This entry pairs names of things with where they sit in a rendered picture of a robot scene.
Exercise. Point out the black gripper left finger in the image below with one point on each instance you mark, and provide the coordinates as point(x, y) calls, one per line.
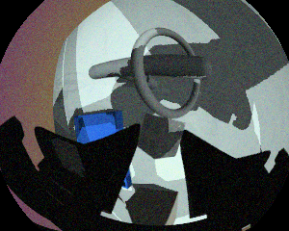
point(102, 164)

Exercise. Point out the blue tray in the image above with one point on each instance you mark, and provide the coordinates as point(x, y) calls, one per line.
point(97, 126)

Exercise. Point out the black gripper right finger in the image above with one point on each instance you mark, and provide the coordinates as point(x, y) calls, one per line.
point(210, 173)

